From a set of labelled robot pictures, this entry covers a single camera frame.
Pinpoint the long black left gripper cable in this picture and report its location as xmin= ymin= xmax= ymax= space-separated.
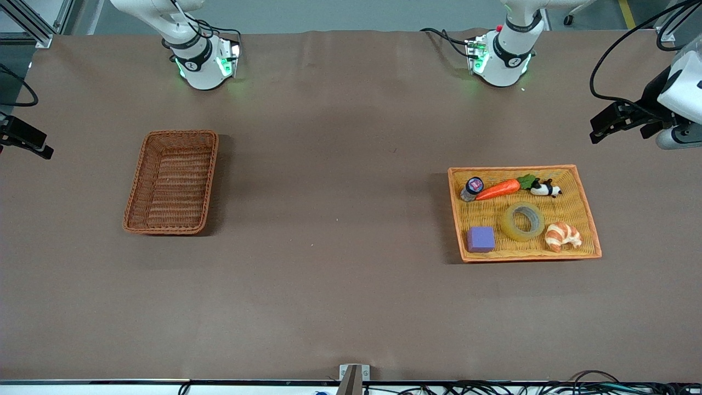
xmin=590 ymin=0 xmax=702 ymax=120

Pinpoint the orange toy carrot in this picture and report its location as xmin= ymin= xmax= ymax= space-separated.
xmin=474 ymin=174 xmax=539 ymax=201

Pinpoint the tangled black cable bundle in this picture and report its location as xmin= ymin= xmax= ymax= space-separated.
xmin=363 ymin=380 xmax=702 ymax=395

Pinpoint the toy croissant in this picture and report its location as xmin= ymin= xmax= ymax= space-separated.
xmin=544 ymin=222 xmax=583 ymax=253

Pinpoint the black right arm base cable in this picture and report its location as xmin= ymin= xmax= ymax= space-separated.
xmin=170 ymin=0 xmax=242 ymax=48

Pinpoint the brown wicker basket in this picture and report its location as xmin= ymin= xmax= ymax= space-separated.
xmin=122 ymin=129 xmax=219 ymax=236

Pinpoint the black arm base cable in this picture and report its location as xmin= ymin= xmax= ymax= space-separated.
xmin=170 ymin=0 xmax=242 ymax=48
xmin=420 ymin=27 xmax=473 ymax=59

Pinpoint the white table edge rail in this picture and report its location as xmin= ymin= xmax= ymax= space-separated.
xmin=0 ymin=379 xmax=702 ymax=395

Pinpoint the purple foam cube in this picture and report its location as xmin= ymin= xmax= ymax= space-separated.
xmin=466 ymin=225 xmax=496 ymax=253

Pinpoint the small jar purple lid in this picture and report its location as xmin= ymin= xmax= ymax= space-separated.
xmin=460 ymin=176 xmax=485 ymax=203

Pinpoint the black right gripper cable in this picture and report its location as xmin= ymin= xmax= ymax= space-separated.
xmin=0 ymin=63 xmax=39 ymax=108

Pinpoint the short looped black cable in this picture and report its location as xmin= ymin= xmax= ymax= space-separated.
xmin=656 ymin=0 xmax=702 ymax=52

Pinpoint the black white panda toy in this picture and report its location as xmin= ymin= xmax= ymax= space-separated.
xmin=529 ymin=178 xmax=563 ymax=199

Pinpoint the arched black cable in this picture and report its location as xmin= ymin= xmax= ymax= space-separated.
xmin=568 ymin=370 xmax=624 ymax=388

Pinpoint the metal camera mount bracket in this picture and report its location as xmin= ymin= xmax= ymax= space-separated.
xmin=336 ymin=364 xmax=371 ymax=395

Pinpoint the brown table cover sheet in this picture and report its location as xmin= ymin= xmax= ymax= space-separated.
xmin=0 ymin=29 xmax=702 ymax=382

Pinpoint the aluminium frame profile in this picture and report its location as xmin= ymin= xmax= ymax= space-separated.
xmin=0 ymin=0 xmax=75 ymax=49

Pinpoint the black left arm base cable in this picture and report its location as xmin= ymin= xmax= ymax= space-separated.
xmin=420 ymin=27 xmax=473 ymax=59

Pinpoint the yellowish clear tape roll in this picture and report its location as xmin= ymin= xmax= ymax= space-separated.
xmin=500 ymin=201 xmax=546 ymax=243

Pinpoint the white chair leg with caster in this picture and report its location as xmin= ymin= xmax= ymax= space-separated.
xmin=563 ymin=0 xmax=598 ymax=26

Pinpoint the orange wicker basket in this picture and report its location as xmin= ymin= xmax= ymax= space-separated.
xmin=448 ymin=164 xmax=603 ymax=263

